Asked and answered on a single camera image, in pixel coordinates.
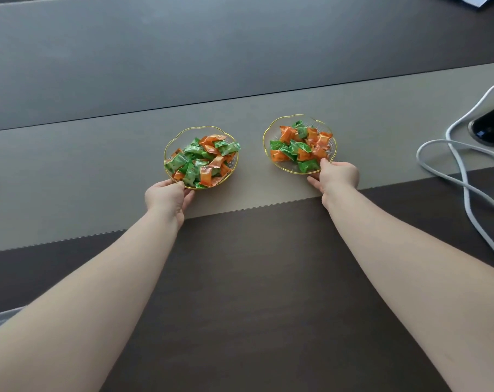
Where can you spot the person's right hand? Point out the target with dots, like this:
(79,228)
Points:
(340,176)

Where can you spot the person's left hand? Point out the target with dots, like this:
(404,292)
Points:
(165,197)

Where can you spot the person's left thumb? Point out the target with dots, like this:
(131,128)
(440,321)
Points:
(189,200)

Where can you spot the person's right thumb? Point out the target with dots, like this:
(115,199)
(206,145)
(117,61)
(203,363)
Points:
(314,184)

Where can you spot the gold-rimmed glass dish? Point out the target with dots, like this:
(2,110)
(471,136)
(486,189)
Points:
(173,142)
(273,128)

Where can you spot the person's right forearm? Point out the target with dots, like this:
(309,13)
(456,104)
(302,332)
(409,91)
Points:
(418,281)

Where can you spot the person's left forearm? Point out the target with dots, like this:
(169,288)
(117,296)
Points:
(79,310)

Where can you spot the pile of green orange candies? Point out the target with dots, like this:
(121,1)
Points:
(202,161)
(302,146)

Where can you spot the black phone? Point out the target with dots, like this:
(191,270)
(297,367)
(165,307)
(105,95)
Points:
(492,124)

